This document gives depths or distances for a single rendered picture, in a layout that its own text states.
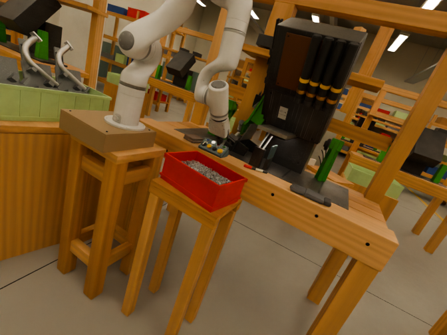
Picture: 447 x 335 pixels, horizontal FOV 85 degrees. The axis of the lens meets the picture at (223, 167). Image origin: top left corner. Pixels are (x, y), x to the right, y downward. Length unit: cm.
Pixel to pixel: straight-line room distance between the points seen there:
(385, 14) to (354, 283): 143
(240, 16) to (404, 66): 1091
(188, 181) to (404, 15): 146
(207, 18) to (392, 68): 824
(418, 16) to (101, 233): 197
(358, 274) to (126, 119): 126
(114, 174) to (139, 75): 45
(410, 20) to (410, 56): 1006
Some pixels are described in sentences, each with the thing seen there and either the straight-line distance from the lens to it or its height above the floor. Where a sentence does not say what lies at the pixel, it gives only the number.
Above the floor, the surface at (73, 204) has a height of 47.
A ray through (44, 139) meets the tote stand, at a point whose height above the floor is 72.
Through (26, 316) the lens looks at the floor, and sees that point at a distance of 162.
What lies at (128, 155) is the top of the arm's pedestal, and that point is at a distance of 116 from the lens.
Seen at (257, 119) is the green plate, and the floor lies 113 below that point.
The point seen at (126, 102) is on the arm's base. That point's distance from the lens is 123.
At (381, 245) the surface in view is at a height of 86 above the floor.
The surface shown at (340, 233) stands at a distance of 122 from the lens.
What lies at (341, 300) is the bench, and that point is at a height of 53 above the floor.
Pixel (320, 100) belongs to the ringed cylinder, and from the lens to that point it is 123.
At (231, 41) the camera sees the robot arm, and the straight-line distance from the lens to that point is 106.
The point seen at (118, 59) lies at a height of 92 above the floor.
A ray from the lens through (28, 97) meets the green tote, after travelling 155.
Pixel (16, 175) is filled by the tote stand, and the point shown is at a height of 53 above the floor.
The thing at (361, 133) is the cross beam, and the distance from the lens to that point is 182.
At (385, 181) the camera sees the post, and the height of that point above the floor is 103.
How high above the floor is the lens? 127
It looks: 19 degrees down
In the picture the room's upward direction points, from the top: 19 degrees clockwise
